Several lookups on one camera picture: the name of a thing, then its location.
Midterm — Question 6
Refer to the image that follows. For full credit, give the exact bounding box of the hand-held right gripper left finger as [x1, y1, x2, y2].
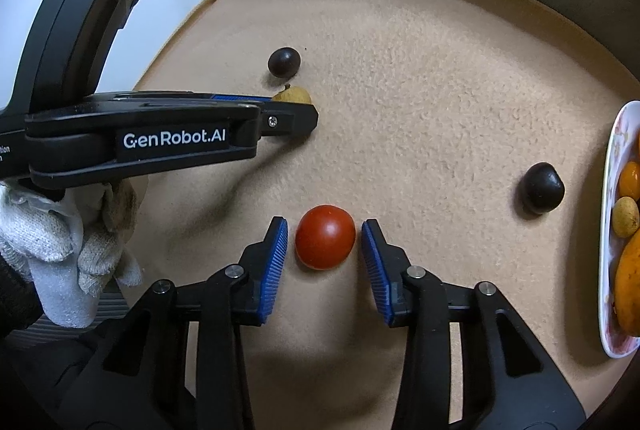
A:
[59, 216, 290, 430]

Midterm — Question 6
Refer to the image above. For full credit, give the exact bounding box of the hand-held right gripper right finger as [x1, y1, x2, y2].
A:
[361, 219, 586, 430]

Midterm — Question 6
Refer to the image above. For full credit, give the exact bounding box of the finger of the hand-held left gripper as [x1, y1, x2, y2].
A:
[255, 102, 320, 140]
[212, 93, 275, 103]

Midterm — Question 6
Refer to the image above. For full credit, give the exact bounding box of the tan longan with stem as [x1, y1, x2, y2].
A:
[271, 83, 312, 105]

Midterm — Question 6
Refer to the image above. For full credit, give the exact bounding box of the red cherry tomato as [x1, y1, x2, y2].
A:
[295, 205, 357, 271]

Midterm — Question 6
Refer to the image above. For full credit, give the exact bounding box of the white floral plate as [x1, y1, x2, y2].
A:
[597, 100, 640, 359]

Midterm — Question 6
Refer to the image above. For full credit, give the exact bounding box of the small orange kumquat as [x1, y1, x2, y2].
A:
[619, 160, 640, 202]

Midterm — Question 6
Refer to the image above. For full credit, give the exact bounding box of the person's left forearm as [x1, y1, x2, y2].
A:
[0, 255, 48, 343]

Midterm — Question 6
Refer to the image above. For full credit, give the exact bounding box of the person's left hand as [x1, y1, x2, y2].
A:
[0, 177, 143, 328]

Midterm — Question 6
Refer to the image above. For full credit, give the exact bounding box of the dark purple round fruit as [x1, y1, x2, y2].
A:
[267, 47, 302, 78]
[518, 163, 566, 214]

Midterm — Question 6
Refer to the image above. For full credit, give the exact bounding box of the tan fleece blanket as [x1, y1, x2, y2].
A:
[117, 0, 640, 430]

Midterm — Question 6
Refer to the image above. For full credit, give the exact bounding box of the grey ribbed fabric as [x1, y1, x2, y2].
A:
[10, 290, 131, 351]

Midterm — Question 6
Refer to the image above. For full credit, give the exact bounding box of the orange yellow mango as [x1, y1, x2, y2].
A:
[614, 227, 640, 338]

